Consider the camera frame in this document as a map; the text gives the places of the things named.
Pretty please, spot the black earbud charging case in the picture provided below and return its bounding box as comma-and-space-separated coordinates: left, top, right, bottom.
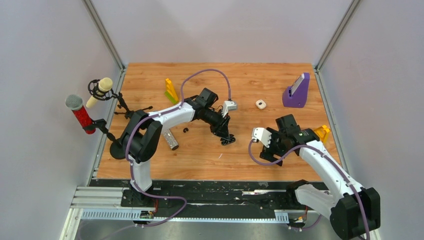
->
220, 134, 236, 146

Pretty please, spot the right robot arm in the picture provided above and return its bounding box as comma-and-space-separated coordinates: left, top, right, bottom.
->
250, 114, 381, 240

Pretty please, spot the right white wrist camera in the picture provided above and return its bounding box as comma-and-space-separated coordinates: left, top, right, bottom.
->
251, 127, 272, 148

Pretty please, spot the beige microphone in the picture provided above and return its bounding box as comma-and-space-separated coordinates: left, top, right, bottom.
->
85, 77, 113, 108

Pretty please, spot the silver glitter microphone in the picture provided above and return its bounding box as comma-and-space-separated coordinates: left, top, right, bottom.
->
162, 129, 179, 151

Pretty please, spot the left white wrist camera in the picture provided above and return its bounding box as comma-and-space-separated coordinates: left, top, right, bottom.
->
221, 100, 238, 117

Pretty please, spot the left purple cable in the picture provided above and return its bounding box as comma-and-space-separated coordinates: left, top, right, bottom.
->
125, 68, 233, 228

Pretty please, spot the purple cable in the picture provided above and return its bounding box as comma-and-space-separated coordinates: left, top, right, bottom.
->
248, 139, 371, 240
125, 68, 233, 228

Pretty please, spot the black mounting rail base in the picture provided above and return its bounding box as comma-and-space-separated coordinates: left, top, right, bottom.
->
89, 179, 317, 221

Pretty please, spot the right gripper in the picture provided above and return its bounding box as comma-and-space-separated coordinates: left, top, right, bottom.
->
259, 128, 288, 166

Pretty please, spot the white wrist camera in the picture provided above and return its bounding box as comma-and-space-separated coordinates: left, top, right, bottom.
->
251, 127, 272, 148
221, 100, 238, 117

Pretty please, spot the red microphone grey head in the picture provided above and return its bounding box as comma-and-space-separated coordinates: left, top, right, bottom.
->
65, 94, 96, 135

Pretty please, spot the colourful toy car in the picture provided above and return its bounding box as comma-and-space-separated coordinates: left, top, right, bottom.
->
313, 125, 331, 144

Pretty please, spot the purple stand with phone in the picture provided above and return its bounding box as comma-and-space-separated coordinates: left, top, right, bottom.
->
282, 72, 310, 108

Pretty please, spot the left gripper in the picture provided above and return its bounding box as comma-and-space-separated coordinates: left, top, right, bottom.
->
202, 107, 231, 142

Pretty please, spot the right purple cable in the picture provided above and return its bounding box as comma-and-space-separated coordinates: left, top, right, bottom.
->
248, 139, 371, 240

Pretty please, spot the black round stand base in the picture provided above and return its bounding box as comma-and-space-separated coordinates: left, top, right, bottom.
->
109, 141, 126, 160

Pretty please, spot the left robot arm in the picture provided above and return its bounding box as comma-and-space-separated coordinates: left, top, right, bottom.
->
119, 88, 238, 207

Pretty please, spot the yellow green toy block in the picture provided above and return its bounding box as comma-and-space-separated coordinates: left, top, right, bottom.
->
164, 78, 179, 105

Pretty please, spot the white earbud charging case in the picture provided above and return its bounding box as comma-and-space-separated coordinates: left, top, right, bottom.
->
255, 99, 267, 110

